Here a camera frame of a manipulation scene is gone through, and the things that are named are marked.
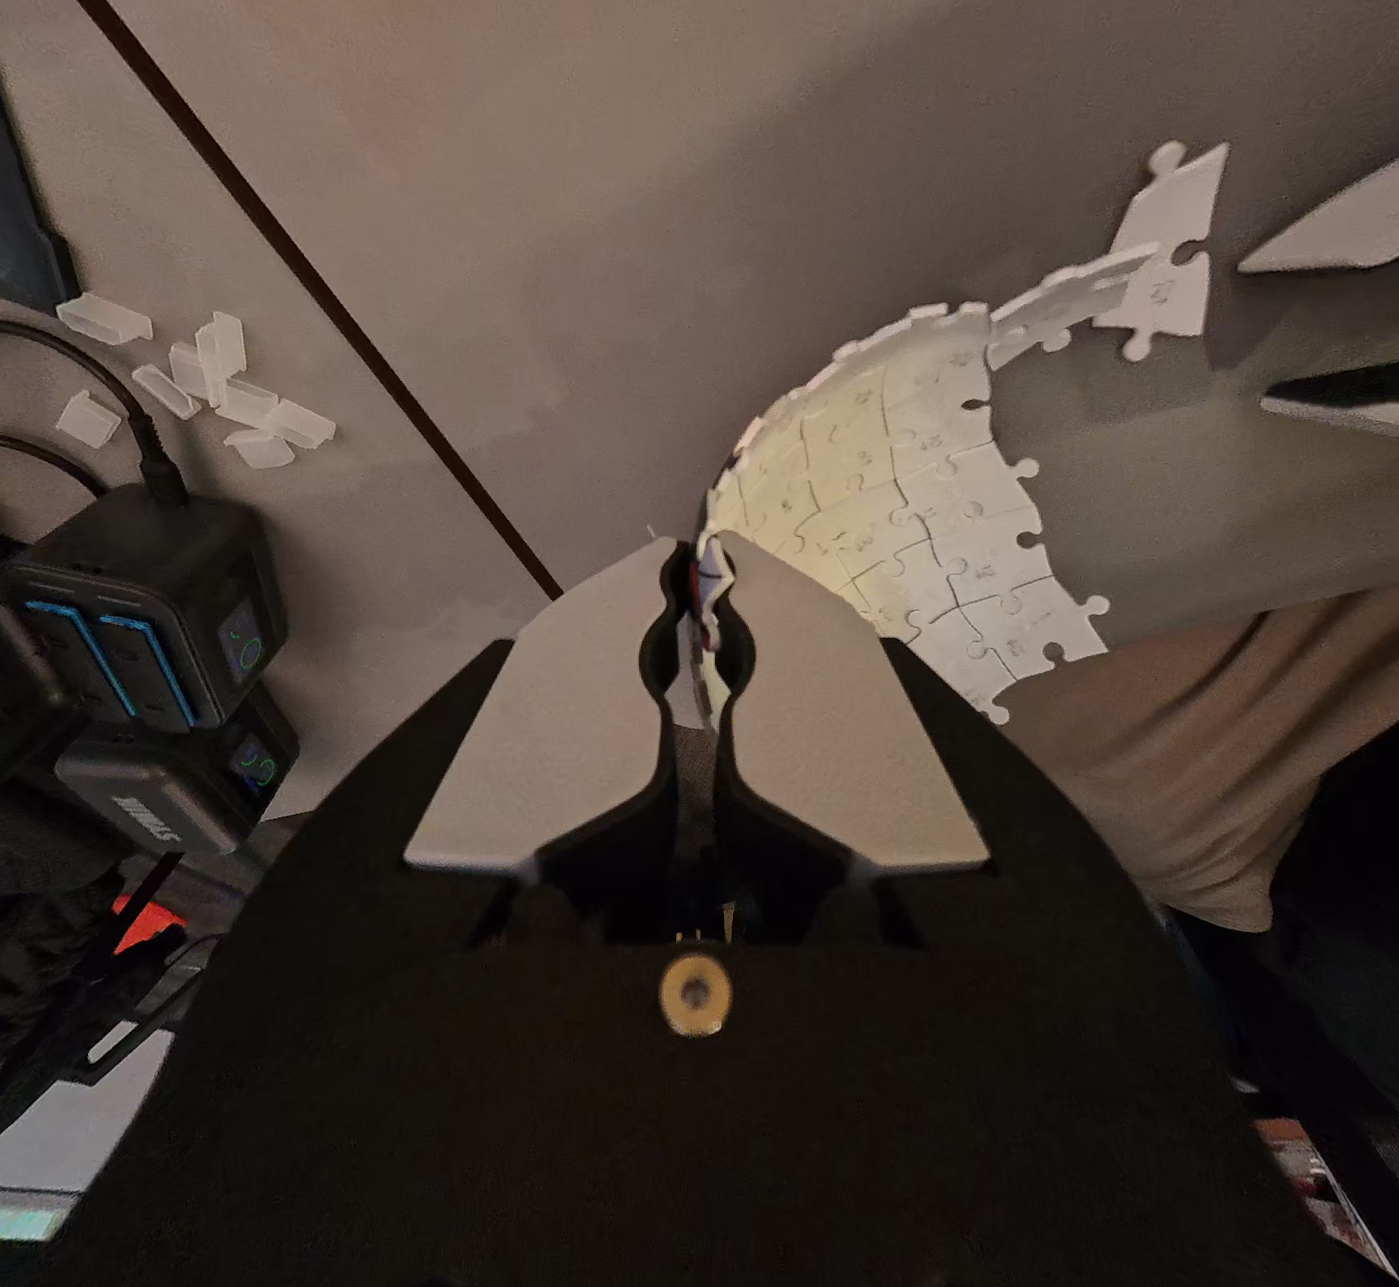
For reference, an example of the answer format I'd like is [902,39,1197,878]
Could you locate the pile of clear plastic caps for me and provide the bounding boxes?
[54,291,340,472]

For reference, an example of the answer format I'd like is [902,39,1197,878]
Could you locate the person's beige trousers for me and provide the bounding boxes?
[1000,587,1399,936]

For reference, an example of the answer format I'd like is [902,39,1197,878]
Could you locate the black charger blocks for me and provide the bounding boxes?
[0,484,290,736]

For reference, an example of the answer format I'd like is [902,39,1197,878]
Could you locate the printed paper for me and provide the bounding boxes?
[1255,1117,1372,1272]

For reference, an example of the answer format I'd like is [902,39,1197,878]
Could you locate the partly built puzzle ball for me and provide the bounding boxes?
[698,243,1161,728]

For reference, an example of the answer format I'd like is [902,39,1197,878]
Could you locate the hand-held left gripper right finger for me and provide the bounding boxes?
[709,531,992,883]

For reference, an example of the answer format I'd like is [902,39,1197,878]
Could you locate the white curved puzzle piece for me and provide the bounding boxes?
[1090,140,1233,364]

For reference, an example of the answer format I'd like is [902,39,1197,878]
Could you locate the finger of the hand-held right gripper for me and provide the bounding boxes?
[1234,162,1399,276]
[1256,358,1399,438]

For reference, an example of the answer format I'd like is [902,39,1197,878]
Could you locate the small black power station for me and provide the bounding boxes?
[51,684,303,860]

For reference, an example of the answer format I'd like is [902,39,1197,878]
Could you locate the black flat object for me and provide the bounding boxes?
[0,89,83,318]

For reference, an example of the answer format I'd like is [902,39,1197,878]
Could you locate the black power cable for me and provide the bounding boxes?
[0,318,195,507]

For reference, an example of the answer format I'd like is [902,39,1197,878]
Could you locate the orange red object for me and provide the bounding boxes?
[109,891,189,958]

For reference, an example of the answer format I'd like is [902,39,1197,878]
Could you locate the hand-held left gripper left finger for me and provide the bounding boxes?
[401,536,687,884]

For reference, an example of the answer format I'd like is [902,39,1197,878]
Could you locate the person's black jacket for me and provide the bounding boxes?
[1136,730,1399,1201]

